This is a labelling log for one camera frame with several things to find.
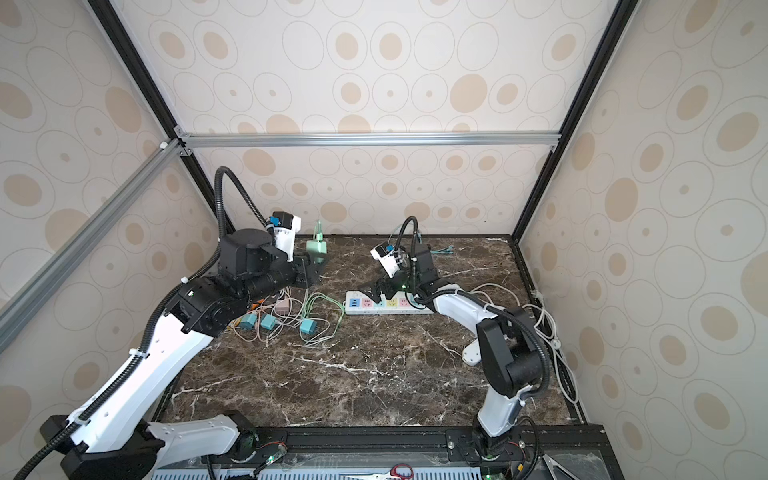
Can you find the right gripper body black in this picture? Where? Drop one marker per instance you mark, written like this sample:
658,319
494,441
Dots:
390,284

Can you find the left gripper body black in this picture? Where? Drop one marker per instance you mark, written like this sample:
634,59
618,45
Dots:
302,271

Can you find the light green charger plug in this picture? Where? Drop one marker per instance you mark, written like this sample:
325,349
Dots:
317,247

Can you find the teal charger with teal cable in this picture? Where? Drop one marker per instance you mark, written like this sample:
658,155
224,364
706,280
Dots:
413,301

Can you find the white multicolour power strip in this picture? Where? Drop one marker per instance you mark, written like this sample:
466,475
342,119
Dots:
358,304

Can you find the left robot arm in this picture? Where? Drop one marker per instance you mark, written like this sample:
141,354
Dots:
108,437

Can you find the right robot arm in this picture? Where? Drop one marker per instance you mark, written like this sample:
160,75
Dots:
515,363

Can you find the pink charger plug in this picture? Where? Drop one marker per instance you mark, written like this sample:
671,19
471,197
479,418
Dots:
283,306

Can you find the teal charger plug small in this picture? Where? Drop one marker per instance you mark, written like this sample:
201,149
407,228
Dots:
268,322

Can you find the teal charger plug far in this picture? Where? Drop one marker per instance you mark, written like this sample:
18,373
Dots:
248,321

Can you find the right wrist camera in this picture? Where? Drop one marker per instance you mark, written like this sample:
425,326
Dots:
391,259

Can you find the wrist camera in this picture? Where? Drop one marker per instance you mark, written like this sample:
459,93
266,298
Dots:
391,259
285,226

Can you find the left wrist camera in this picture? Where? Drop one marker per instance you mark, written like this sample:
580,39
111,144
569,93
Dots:
285,226

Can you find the horizontal aluminium rail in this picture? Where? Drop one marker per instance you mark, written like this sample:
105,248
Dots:
375,139

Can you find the red handled scissors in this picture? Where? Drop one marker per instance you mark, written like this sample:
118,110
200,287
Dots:
400,471

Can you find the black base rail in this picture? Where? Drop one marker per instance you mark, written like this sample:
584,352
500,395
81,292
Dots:
530,452

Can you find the diagonal aluminium rail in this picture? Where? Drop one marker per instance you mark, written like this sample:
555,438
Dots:
20,310

